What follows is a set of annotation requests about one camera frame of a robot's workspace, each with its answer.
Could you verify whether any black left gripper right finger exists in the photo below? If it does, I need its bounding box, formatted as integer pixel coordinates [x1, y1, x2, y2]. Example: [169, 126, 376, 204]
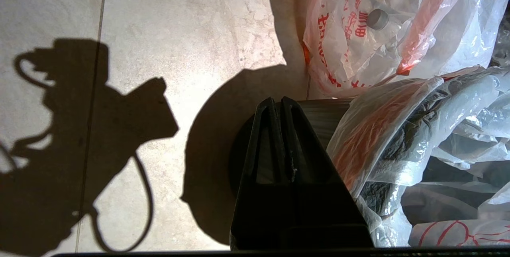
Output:
[281, 97, 373, 249]

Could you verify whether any used red-printed trash bag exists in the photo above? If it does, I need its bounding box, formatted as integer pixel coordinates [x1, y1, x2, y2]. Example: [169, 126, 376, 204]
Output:
[303, 0, 510, 98]

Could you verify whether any new white plastic bag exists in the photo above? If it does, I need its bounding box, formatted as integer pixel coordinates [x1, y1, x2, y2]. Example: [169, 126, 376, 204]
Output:
[327, 66, 510, 247]

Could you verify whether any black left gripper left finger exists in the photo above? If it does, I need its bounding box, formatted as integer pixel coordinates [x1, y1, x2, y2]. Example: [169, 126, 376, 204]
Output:
[230, 98, 297, 249]

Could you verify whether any black round trash bin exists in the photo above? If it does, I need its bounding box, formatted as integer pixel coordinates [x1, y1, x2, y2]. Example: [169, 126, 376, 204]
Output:
[229, 98, 353, 198]

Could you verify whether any clear discarded water bottle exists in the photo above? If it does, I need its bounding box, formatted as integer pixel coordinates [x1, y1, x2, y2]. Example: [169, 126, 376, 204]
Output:
[361, 0, 403, 40]

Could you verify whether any crumpled clear plastic bag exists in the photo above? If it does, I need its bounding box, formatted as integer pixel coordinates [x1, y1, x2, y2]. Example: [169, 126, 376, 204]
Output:
[492, 8, 510, 68]

